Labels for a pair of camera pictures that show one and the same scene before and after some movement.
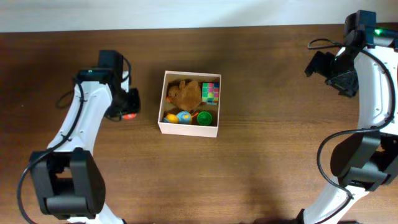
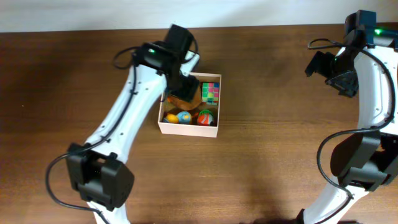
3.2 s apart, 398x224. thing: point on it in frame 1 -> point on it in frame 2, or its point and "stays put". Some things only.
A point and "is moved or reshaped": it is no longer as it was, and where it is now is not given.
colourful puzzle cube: [210, 93] stays put
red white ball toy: [130, 116] is moved or reshaped
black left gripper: [136, 109] -> [188, 96]
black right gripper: [319, 64] stays put
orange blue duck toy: [182, 117] stays put
